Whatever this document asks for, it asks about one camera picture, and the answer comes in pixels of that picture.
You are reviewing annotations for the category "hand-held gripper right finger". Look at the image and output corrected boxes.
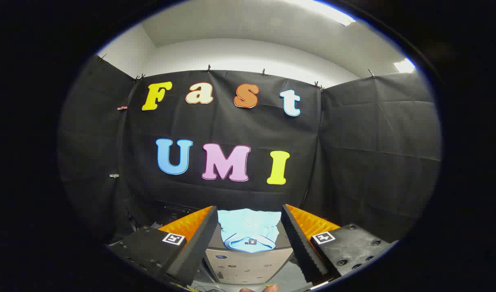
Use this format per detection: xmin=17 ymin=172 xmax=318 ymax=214
xmin=281 ymin=204 xmax=399 ymax=284

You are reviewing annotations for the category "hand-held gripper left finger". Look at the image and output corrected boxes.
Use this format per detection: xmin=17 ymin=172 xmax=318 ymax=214
xmin=105 ymin=206 xmax=219 ymax=288

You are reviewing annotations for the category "dark washing machine lid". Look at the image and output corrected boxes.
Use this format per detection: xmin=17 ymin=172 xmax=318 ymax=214
xmin=154 ymin=200 xmax=196 ymax=217

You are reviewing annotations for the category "light blue shirt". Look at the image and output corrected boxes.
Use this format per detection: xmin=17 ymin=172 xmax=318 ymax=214
xmin=217 ymin=208 xmax=282 ymax=253

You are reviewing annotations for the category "black backdrop cloth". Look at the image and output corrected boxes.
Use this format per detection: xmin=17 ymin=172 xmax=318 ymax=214
xmin=58 ymin=55 xmax=442 ymax=244

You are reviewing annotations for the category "small ceiling light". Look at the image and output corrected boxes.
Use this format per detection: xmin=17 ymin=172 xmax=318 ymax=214
xmin=394 ymin=58 xmax=417 ymax=73

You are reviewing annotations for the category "long ceiling light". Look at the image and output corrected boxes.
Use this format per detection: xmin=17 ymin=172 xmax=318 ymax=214
xmin=288 ymin=0 xmax=356 ymax=26

